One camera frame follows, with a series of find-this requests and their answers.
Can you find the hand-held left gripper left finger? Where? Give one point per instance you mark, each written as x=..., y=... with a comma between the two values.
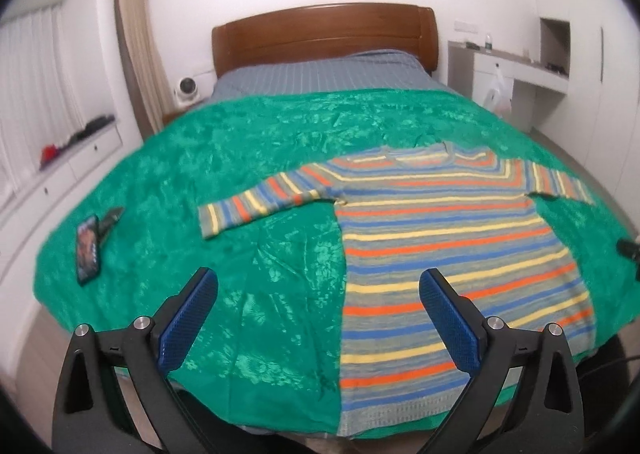
x=187, y=321

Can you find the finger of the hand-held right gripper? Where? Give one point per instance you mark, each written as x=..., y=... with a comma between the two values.
x=629, y=250

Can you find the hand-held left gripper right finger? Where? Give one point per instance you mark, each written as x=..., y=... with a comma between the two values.
x=449, y=321

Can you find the striped knit sweater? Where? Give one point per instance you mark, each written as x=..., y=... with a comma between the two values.
x=440, y=274

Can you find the black smartphone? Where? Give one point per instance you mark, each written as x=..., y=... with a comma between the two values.
x=88, y=249

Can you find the green floral blanket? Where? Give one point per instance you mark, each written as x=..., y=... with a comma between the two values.
x=210, y=169

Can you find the white wardrobe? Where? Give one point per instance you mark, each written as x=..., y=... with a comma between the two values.
x=600, y=84

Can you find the white window bench cabinet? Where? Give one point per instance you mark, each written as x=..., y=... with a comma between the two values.
x=60, y=179

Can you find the white plastic bag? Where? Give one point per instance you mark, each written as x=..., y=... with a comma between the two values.
x=497, y=94

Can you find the black items on bench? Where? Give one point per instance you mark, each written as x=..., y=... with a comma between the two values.
x=90, y=130

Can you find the white desk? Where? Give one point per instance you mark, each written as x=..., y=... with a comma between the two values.
x=505, y=74

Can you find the red cloth item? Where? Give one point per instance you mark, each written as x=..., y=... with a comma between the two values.
x=49, y=155

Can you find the small bottle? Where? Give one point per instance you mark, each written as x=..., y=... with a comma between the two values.
x=488, y=44

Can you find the grey striped bedsheet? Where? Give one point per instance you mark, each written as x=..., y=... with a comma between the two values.
x=320, y=74

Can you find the beige curtain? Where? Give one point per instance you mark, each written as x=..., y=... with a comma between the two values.
x=137, y=44

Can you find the white sheer curtain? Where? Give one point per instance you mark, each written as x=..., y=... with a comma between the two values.
x=35, y=84

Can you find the brown wooden headboard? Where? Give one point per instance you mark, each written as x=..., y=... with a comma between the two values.
x=320, y=34

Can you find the white wall socket panel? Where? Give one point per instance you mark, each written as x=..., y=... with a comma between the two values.
x=465, y=26

